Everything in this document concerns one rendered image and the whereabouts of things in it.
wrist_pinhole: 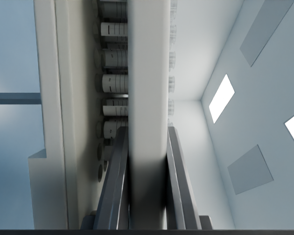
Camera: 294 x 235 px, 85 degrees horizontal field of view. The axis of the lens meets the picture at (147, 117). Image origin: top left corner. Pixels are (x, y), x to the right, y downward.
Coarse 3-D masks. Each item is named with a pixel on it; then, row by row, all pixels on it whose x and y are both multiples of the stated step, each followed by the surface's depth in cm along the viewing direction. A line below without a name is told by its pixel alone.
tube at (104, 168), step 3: (102, 165) 13; (105, 165) 13; (99, 168) 12; (102, 168) 12; (105, 168) 12; (99, 171) 12; (102, 171) 12; (105, 171) 12; (99, 174) 12; (102, 174) 12; (105, 174) 12; (99, 177) 12; (102, 177) 12; (99, 180) 12; (102, 180) 12
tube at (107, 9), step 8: (96, 0) 10; (104, 0) 10; (112, 0) 10; (120, 0) 10; (176, 0) 11; (96, 8) 11; (104, 8) 11; (112, 8) 11; (120, 8) 11; (176, 8) 11; (96, 16) 11; (104, 16) 11; (112, 16) 11; (120, 16) 11
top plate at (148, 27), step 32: (128, 0) 7; (160, 0) 7; (128, 32) 7; (160, 32) 7; (128, 64) 8; (160, 64) 7; (128, 96) 8; (160, 96) 8; (128, 128) 8; (160, 128) 8; (160, 160) 8; (160, 192) 8; (160, 224) 9
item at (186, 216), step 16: (176, 144) 9; (176, 160) 8; (176, 176) 7; (176, 192) 6; (192, 192) 7; (176, 208) 6; (192, 208) 6; (176, 224) 6; (192, 224) 6; (208, 224) 6
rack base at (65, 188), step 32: (64, 0) 7; (64, 32) 7; (64, 64) 7; (64, 96) 8; (96, 96) 11; (64, 128) 8; (96, 128) 12; (32, 160) 8; (64, 160) 8; (96, 160) 12; (32, 192) 8; (64, 192) 8; (96, 192) 12; (64, 224) 8
